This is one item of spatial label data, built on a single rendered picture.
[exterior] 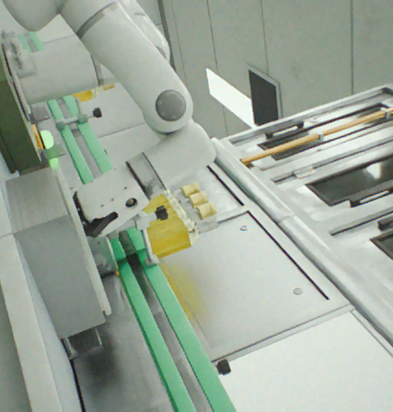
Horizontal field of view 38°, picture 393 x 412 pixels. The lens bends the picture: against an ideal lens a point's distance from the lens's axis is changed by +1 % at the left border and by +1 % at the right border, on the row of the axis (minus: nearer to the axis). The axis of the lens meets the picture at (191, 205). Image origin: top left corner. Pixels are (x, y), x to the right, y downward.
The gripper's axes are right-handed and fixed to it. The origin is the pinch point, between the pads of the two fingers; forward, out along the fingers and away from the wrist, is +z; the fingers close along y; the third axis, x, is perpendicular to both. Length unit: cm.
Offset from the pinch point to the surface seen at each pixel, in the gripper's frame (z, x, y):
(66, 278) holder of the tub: 2.0, -3.3, -8.0
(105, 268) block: -0.5, -19.9, 10.6
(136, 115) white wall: -56, -286, 603
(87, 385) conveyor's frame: 8.7, -18.7, -14.7
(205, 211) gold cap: -25, -34, 27
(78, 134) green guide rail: -8, -18, 65
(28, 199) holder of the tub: 0.7, 7.3, 0.5
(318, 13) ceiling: -168, -115, 243
